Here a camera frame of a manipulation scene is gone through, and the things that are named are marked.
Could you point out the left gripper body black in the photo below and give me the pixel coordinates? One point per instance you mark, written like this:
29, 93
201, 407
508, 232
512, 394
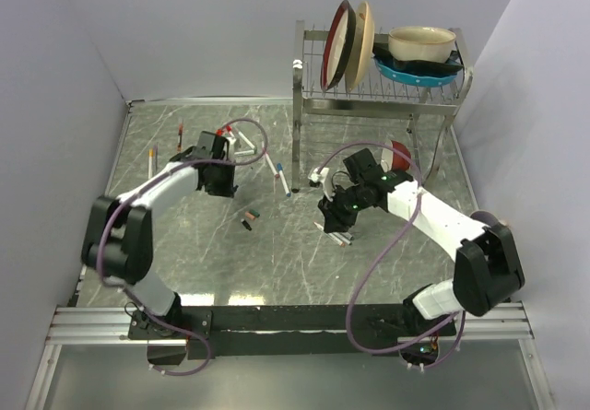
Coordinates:
222, 182

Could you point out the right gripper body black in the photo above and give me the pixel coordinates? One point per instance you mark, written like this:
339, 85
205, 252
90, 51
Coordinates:
353, 195

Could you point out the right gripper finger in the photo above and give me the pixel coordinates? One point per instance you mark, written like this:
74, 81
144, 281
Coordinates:
324, 206
338, 222

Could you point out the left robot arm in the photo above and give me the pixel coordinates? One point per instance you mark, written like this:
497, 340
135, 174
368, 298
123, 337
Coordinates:
118, 242

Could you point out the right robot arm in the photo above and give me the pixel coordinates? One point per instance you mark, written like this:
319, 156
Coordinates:
487, 267

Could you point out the white marker pen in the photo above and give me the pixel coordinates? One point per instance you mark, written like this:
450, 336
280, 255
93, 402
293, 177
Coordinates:
245, 139

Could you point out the pink marker pen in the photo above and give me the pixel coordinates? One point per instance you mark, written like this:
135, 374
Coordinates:
269, 162

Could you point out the yellow marker pen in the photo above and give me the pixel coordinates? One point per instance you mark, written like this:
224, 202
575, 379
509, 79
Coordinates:
150, 168

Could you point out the red white bowl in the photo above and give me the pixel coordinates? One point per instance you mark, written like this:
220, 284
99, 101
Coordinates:
396, 157

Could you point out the steel dish rack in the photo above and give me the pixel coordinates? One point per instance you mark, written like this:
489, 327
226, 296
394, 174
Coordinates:
376, 97

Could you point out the purple pink mug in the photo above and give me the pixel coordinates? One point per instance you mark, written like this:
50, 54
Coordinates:
489, 222

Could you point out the blue dotted dish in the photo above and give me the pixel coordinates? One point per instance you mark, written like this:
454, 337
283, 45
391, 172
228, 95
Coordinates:
415, 80

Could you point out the black square plate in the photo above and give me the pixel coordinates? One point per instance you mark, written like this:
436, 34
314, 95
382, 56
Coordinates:
417, 67

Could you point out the red black plate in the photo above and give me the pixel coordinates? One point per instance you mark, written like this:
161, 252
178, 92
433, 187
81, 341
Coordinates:
338, 46

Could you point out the cream ceramic bowl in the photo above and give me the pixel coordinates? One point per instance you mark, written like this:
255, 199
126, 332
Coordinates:
418, 43

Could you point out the beige plate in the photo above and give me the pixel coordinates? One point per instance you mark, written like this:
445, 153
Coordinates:
362, 47

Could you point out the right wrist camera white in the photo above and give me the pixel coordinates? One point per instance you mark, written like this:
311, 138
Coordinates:
322, 177

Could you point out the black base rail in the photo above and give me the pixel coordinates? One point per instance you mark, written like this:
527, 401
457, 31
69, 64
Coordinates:
234, 331

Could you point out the aluminium frame rail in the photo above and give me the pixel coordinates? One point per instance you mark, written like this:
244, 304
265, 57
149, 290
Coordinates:
110, 326

